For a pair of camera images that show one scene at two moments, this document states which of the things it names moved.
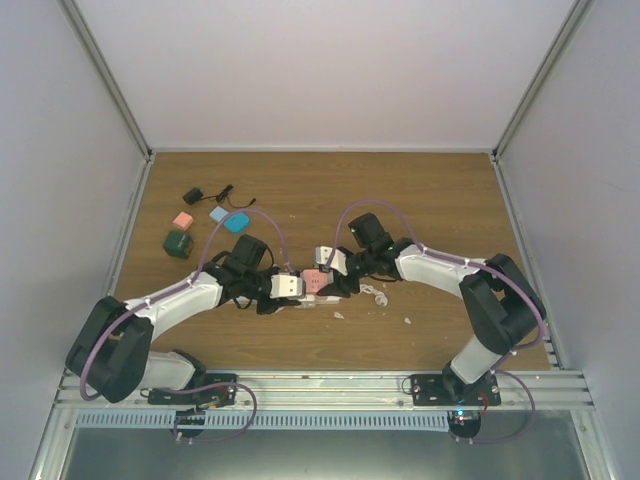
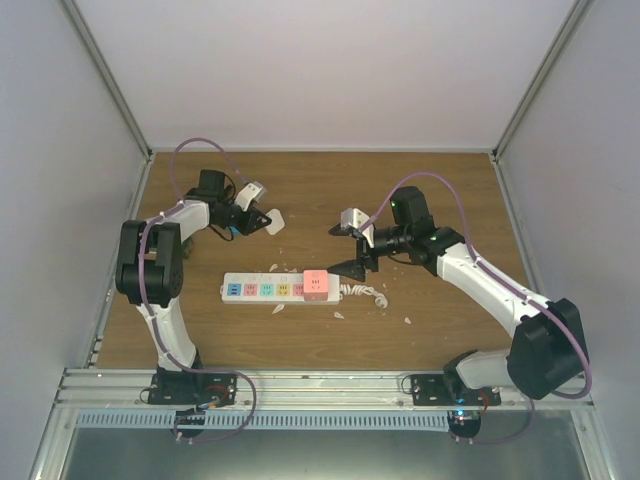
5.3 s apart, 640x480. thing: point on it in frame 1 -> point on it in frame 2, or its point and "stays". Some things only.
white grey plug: (309, 301) -> (277, 222)
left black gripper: (274, 306) -> (248, 225)
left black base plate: (218, 394) stays
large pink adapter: (315, 280) stays
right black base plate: (449, 390) stays
